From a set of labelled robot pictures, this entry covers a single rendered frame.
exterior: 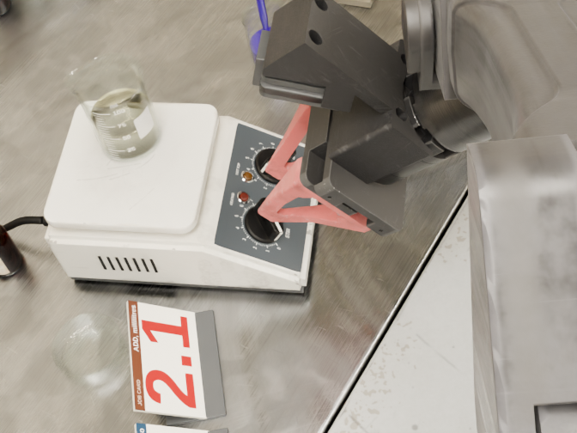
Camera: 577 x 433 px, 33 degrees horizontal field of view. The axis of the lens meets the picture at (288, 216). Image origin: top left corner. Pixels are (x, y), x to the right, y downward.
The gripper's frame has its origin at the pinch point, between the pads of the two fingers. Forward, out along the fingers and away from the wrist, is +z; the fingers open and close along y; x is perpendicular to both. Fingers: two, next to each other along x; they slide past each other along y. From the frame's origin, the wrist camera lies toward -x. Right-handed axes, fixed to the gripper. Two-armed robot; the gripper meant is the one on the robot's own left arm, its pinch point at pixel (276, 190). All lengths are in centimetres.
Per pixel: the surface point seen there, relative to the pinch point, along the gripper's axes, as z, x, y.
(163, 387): 13.2, 2.7, 10.7
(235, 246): 8.0, 3.1, 0.1
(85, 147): 15.8, -7.4, -6.4
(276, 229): 5.6, 4.9, -1.4
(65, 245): 17.6, -5.9, 1.2
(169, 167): 10.3, -2.8, -4.8
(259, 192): 7.7, 4.2, -5.3
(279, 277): 7.3, 7.2, 1.2
